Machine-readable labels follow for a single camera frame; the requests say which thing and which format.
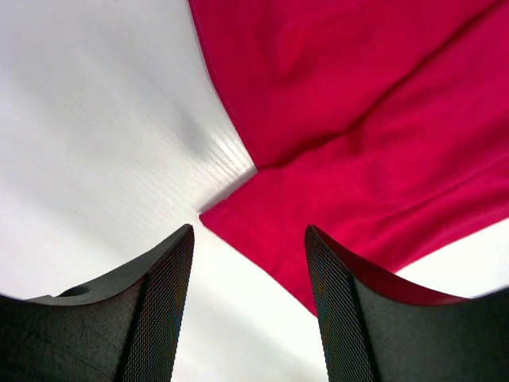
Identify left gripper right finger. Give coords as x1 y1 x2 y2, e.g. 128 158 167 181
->
305 225 508 381

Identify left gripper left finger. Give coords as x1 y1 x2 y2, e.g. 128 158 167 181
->
1 224 194 381

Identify crimson red t shirt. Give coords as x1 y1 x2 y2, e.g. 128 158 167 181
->
189 1 508 310

